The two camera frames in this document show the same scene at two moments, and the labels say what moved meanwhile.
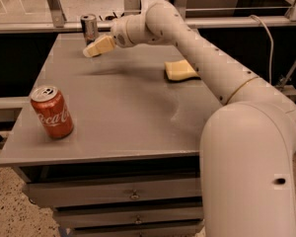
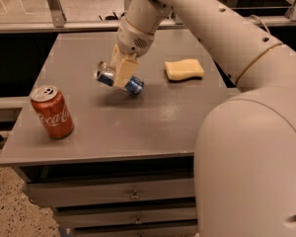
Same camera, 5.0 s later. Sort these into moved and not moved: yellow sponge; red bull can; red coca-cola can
Moved: red bull can
Not moved: red coca-cola can; yellow sponge
